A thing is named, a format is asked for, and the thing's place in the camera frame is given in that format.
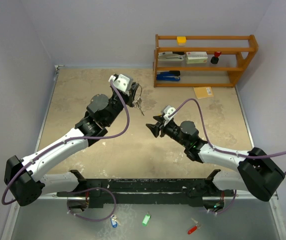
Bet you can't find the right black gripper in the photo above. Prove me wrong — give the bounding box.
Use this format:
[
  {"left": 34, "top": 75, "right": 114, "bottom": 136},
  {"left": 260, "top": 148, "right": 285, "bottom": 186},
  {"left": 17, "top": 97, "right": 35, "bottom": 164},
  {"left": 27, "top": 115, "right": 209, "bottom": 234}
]
[{"left": 146, "top": 114, "right": 189, "bottom": 148}]

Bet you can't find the large metal keyring with clips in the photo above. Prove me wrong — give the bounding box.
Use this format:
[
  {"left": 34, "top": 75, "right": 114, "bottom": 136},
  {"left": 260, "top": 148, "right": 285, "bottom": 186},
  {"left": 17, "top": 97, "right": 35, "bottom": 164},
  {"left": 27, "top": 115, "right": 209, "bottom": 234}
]
[{"left": 133, "top": 84, "right": 143, "bottom": 109}]

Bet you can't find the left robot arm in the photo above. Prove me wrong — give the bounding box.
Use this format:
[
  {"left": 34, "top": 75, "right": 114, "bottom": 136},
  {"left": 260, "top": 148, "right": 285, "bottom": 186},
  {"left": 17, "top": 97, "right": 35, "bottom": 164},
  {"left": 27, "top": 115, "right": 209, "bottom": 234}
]
[{"left": 1, "top": 80, "right": 140, "bottom": 207}]

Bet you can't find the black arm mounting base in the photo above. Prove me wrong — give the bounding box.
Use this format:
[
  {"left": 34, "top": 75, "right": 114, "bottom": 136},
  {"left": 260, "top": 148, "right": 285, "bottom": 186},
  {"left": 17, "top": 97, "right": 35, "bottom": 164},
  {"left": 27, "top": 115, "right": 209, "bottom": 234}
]
[{"left": 57, "top": 178, "right": 234, "bottom": 208}]

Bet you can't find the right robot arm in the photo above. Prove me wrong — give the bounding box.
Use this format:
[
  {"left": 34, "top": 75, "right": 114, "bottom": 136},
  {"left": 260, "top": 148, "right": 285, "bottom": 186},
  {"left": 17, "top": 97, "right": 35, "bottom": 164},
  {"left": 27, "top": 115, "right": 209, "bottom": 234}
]
[{"left": 146, "top": 116, "right": 285, "bottom": 202}]

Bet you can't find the blue stapler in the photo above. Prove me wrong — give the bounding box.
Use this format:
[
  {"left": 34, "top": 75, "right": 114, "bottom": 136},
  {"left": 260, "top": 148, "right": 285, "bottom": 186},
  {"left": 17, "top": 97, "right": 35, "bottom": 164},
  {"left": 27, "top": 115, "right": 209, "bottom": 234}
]
[{"left": 156, "top": 70, "right": 181, "bottom": 82}]

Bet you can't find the brown envelope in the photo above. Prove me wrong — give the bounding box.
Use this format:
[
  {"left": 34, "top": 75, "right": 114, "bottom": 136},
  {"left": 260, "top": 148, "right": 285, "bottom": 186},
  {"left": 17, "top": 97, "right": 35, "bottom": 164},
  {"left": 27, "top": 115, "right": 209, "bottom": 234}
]
[{"left": 193, "top": 86, "right": 214, "bottom": 99}]

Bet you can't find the grey stapler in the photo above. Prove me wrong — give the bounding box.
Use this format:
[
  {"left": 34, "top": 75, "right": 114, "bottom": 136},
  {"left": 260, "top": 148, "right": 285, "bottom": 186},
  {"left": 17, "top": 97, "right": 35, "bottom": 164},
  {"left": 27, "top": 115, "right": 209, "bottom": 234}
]
[{"left": 158, "top": 51, "right": 185, "bottom": 62}]

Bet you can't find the white and red box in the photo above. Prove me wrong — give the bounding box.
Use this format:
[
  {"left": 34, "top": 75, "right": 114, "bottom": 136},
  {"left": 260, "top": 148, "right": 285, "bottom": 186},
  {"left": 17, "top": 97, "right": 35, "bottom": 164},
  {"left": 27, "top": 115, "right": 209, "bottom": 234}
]
[{"left": 185, "top": 51, "right": 208, "bottom": 64}]

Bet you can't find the yellow box on shelf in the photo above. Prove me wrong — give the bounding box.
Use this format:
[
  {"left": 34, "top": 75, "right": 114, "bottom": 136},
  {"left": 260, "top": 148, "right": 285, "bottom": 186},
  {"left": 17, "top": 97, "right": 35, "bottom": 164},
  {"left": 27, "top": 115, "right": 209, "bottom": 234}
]
[{"left": 176, "top": 36, "right": 187, "bottom": 46}]

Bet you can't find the red and black stamp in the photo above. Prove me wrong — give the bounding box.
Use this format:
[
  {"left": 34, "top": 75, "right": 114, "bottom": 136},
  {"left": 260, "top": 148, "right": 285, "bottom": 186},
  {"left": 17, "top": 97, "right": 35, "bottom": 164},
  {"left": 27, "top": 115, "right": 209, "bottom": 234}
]
[{"left": 210, "top": 51, "right": 222, "bottom": 65}]

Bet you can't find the green key tag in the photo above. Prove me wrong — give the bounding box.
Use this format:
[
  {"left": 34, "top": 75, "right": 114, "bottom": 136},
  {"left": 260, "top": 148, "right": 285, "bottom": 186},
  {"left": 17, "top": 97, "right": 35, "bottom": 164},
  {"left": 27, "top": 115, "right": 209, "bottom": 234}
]
[{"left": 142, "top": 213, "right": 151, "bottom": 227}]

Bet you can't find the key with blue tag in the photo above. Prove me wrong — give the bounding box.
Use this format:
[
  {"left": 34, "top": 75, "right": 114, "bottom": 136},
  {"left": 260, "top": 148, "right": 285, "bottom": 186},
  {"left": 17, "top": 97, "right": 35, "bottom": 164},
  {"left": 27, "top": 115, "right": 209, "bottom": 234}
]
[{"left": 110, "top": 214, "right": 121, "bottom": 228}]

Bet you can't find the key with red tag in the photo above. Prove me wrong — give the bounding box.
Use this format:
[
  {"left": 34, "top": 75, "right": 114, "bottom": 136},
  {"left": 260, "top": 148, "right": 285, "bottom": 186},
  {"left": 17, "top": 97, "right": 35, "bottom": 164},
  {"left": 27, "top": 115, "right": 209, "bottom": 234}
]
[{"left": 187, "top": 218, "right": 202, "bottom": 235}]

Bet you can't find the wooden shelf rack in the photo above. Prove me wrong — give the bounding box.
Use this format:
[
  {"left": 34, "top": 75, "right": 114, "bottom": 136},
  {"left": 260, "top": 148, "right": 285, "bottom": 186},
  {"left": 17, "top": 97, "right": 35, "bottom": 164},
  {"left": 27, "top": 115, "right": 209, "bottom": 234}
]
[{"left": 153, "top": 34, "right": 259, "bottom": 87}]

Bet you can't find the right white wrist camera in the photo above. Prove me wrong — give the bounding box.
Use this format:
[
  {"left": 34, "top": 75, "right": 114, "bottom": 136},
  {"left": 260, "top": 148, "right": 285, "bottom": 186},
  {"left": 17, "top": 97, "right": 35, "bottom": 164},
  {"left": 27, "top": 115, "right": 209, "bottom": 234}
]
[{"left": 161, "top": 105, "right": 176, "bottom": 126}]

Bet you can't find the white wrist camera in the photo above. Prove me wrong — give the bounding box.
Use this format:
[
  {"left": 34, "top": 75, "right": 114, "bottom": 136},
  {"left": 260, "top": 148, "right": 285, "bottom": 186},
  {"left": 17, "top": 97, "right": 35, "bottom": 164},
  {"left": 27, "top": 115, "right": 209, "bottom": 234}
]
[
  {"left": 108, "top": 74, "right": 134, "bottom": 96},
  {"left": 161, "top": 105, "right": 176, "bottom": 126}
]

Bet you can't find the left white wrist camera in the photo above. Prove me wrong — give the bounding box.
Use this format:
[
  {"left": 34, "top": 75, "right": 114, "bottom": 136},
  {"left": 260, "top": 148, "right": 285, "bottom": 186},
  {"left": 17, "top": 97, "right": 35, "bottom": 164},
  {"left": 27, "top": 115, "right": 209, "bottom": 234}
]
[{"left": 108, "top": 74, "right": 134, "bottom": 96}]

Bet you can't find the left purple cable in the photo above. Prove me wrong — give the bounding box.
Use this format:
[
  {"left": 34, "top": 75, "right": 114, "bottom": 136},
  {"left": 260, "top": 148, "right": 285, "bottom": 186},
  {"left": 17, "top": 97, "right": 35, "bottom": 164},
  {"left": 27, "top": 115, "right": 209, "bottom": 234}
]
[{"left": 1, "top": 79, "right": 131, "bottom": 222}]

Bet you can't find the aluminium table frame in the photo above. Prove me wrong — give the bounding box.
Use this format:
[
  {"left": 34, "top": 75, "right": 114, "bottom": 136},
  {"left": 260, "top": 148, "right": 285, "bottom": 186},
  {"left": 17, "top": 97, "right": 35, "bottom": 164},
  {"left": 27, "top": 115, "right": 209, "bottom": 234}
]
[{"left": 2, "top": 67, "right": 286, "bottom": 240}]

